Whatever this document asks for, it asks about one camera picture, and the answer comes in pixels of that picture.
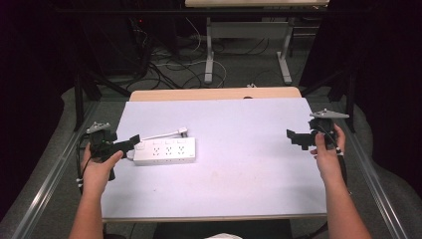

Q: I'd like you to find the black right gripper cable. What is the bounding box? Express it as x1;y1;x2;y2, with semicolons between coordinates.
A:
317;124;353;197

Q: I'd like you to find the person's right hand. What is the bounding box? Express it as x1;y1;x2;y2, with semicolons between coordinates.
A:
310;123;347;185

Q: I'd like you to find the tangle of floor cables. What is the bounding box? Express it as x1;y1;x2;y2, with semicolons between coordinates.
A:
130;18;283;92

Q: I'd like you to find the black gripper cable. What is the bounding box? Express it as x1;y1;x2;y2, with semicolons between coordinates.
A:
317;124;353;197
76;132;94;196

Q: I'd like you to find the white power strip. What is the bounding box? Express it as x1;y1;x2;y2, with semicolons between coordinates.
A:
132;136;197;166

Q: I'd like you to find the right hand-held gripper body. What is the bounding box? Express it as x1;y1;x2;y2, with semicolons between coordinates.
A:
308;109;350;151

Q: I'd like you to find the person's left hand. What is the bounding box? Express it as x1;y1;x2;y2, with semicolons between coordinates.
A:
81;144;124;197

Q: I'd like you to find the white desk with metal legs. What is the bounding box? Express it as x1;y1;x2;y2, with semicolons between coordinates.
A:
184;0;330;86

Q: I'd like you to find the white table mat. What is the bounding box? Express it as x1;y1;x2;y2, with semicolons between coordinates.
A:
101;97;328;221

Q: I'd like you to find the white power strip cable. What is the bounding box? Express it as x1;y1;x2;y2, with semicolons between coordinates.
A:
125;126;189;160

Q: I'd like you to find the aluminium rail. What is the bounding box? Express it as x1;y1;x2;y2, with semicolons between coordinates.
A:
9;101;101;239
337;116;411;239

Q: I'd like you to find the dark computer tower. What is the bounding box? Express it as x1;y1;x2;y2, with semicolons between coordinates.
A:
81;14;152;77

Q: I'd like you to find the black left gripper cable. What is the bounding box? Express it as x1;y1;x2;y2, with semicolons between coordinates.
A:
76;132;94;196

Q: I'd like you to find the black metal stand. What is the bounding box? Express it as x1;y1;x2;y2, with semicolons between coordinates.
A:
73;68;132;132
300;64;358;133

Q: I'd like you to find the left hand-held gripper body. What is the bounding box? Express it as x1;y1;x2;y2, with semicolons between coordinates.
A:
86;120;119;164

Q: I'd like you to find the person's dark clothing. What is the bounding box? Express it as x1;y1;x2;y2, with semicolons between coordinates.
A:
152;218;294;239

